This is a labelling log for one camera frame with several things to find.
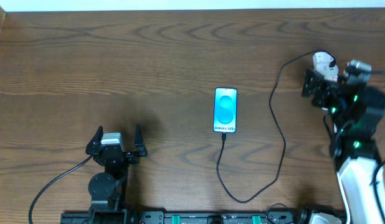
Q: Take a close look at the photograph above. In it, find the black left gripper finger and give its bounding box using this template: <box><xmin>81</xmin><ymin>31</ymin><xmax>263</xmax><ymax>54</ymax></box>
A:
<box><xmin>89</xmin><ymin>126</ymin><xmax>103</xmax><ymax>147</ymax></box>
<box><xmin>134</xmin><ymin>124</ymin><xmax>145</xmax><ymax>149</ymax></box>

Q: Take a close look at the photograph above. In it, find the black USB charging cable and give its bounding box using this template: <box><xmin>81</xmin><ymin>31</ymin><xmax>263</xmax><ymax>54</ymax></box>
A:
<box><xmin>216</xmin><ymin>49</ymin><xmax>337</xmax><ymax>204</ymax></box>

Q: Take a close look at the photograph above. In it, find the blue Samsung Galaxy smartphone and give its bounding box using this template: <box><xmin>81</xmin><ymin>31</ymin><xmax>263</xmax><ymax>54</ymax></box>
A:
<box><xmin>213</xmin><ymin>88</ymin><xmax>238</xmax><ymax>133</ymax></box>

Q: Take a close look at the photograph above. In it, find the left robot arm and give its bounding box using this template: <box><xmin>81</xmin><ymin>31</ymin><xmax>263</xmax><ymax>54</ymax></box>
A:
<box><xmin>86</xmin><ymin>125</ymin><xmax>148</xmax><ymax>223</ymax></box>

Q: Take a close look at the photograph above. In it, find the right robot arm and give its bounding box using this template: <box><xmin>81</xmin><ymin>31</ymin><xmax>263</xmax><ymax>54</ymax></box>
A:
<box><xmin>302</xmin><ymin>70</ymin><xmax>385</xmax><ymax>223</ymax></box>

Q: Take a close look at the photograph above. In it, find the white USB wall charger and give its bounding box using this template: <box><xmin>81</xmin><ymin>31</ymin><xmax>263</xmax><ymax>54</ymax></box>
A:
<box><xmin>312</xmin><ymin>52</ymin><xmax>339</xmax><ymax>81</ymax></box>

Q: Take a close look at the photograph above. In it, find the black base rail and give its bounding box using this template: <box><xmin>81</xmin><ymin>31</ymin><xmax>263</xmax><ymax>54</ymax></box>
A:
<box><xmin>60</xmin><ymin>210</ymin><xmax>346</xmax><ymax>224</ymax></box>

